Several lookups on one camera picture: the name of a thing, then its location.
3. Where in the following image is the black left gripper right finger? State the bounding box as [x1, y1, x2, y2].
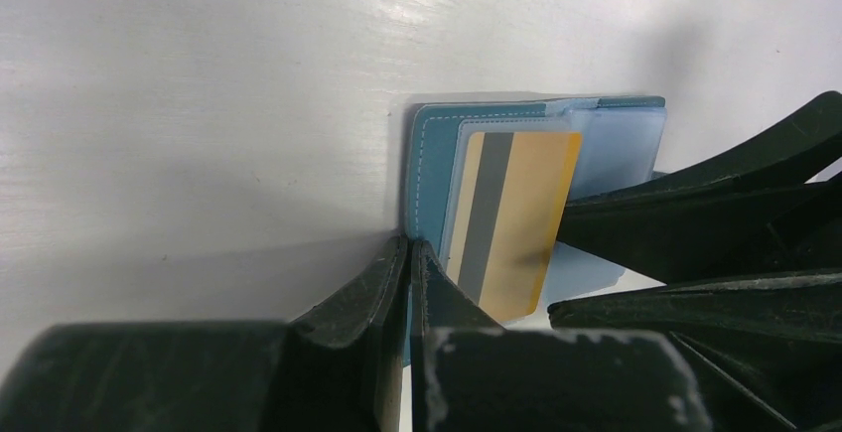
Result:
[408, 240, 712, 431]

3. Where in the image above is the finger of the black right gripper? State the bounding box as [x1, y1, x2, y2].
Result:
[548, 269, 841, 431]
[557, 91, 841, 283]

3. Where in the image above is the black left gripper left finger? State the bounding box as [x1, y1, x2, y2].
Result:
[1, 236, 408, 431]

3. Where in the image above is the blue leather card holder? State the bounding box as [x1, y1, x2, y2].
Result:
[401, 95, 667, 324]

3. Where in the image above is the yellow credit card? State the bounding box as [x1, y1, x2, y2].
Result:
[443, 131, 582, 323]

